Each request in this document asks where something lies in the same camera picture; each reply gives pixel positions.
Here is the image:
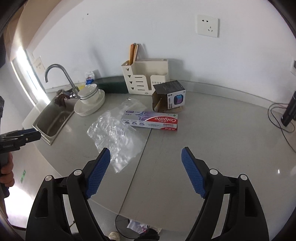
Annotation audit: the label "Colgate toothpaste box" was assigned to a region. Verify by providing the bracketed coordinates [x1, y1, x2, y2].
[121, 110, 178, 131]

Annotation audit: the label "black speaker box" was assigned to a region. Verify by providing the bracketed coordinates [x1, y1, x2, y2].
[152, 80, 186, 112]

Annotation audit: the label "black trash bin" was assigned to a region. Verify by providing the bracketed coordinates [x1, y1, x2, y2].
[115, 214, 162, 240]

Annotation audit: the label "person's left hand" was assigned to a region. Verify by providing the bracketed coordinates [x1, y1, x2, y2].
[1, 152, 15, 187]

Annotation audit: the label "steel sink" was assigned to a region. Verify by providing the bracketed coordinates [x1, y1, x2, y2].
[33, 97, 77, 145]

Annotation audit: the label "clear crumpled plastic bag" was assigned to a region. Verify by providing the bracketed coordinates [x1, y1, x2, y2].
[87, 108, 144, 173]

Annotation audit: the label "brown rag at sink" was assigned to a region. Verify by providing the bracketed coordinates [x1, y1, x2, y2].
[54, 90, 70, 108]

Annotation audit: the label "chrome faucet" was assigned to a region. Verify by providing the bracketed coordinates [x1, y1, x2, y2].
[44, 63, 79, 98]

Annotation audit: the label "white bowl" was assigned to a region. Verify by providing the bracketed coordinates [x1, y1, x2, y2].
[78, 84, 99, 104]

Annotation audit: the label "dark green sponge tray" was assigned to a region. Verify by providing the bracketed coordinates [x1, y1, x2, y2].
[93, 76, 129, 94]

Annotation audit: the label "small blue white bottle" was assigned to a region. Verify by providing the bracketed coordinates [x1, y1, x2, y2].
[85, 71, 95, 85]

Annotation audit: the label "black charger device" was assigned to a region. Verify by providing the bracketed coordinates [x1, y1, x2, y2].
[281, 91, 296, 127]

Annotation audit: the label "cream utensil organizer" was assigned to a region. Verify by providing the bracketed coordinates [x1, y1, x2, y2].
[121, 59, 170, 95]

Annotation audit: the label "chopsticks in organizer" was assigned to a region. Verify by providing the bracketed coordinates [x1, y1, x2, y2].
[129, 43, 139, 65]

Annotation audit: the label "black cable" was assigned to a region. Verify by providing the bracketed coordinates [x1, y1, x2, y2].
[267, 102, 296, 151]

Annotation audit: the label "white wall socket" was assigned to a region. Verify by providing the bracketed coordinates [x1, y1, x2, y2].
[197, 15, 219, 38]

